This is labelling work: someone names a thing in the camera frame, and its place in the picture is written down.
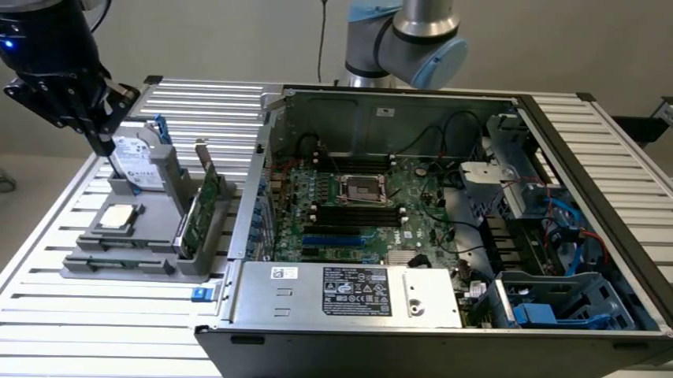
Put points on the blue expansion slot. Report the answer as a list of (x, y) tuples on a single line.
[(332, 240)]

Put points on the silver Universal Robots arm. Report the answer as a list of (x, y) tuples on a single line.
[(410, 39)]

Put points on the CPU socket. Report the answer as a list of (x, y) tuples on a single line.
[(362, 189)]

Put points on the green motherboard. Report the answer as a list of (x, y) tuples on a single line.
[(421, 220)]

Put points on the open black PC case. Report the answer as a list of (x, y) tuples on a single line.
[(368, 354)]

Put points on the silver CPU chip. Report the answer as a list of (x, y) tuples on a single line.
[(121, 216)]

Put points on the silver chipset heatsink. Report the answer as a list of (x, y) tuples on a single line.
[(404, 258)]

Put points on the green graphics card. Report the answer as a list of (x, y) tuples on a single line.
[(202, 212)]

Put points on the grey blue plastic disk bay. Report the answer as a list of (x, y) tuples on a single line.
[(579, 291)]

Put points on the silver power supply unit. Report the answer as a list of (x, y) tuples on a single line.
[(294, 299)]

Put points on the grey parts rack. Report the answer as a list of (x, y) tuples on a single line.
[(158, 267)]

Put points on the green RAM stick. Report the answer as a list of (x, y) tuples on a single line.
[(121, 263), (123, 241)]

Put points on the black bracket beside table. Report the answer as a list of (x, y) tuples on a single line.
[(639, 128)]

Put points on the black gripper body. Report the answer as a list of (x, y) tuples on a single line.
[(50, 35)]

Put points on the hard disk with blue carrier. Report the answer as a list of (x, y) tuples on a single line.
[(138, 161)]

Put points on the black RAM slot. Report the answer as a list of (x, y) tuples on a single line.
[(358, 213), (360, 218), (353, 160), (353, 156), (354, 164), (357, 208), (357, 169)]

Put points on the round coin battery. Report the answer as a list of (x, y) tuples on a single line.
[(420, 171)]

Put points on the small blue plastic clip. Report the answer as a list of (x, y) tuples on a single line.
[(202, 294)]

